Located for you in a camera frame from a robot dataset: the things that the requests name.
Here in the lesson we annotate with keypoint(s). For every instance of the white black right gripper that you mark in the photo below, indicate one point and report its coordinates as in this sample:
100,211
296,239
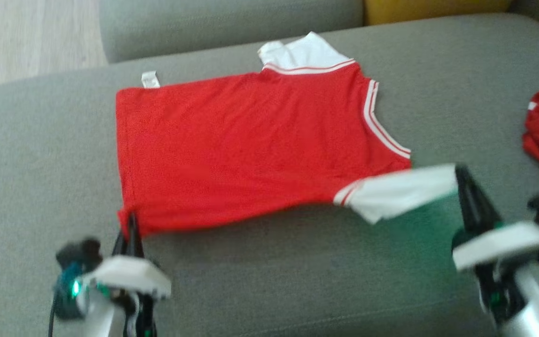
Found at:
503,243

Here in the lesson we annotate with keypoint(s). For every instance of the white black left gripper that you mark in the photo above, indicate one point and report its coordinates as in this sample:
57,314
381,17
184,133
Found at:
127,276

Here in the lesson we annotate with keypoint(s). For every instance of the red shirt white sleeves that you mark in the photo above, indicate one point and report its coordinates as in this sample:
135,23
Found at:
241,145

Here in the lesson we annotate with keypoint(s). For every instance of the grey sofa seat cushion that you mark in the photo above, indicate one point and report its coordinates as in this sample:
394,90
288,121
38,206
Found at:
269,276

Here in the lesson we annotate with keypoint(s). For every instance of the yellow cushion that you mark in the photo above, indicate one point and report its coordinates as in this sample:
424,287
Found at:
433,9

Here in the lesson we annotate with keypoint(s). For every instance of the grey sofa back cushion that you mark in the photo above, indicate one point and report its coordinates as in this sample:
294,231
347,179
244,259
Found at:
222,23

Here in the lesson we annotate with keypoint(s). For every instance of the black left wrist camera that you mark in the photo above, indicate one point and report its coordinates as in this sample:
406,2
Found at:
75,255

